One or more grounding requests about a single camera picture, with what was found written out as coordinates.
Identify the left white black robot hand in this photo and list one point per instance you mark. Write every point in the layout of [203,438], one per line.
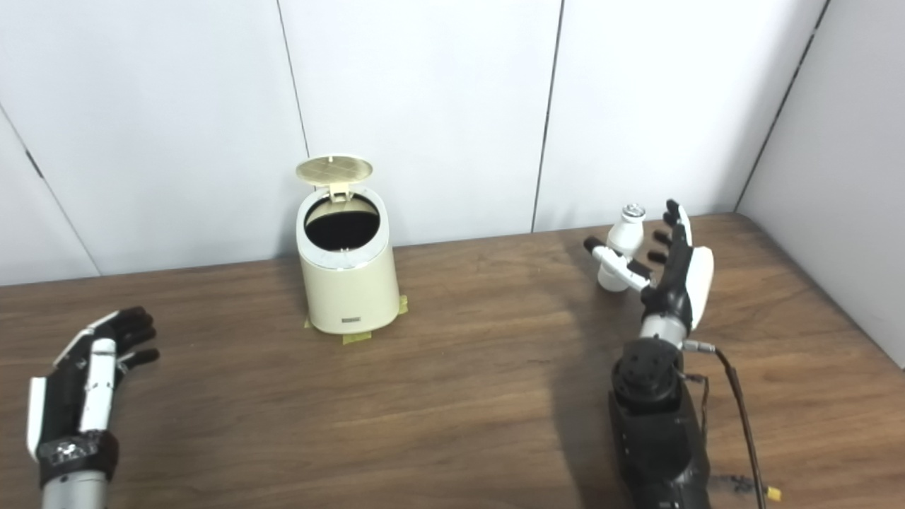
[67,396]

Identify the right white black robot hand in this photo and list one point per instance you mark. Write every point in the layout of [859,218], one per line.
[679,283]

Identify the small white plastic bottle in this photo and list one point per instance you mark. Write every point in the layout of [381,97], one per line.
[626,237]

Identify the cream-colored bin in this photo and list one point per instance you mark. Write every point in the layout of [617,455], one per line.
[350,297]

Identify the round cream bin lid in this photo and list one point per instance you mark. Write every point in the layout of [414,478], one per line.
[334,168]

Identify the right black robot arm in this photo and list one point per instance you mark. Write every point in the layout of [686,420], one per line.
[657,438]

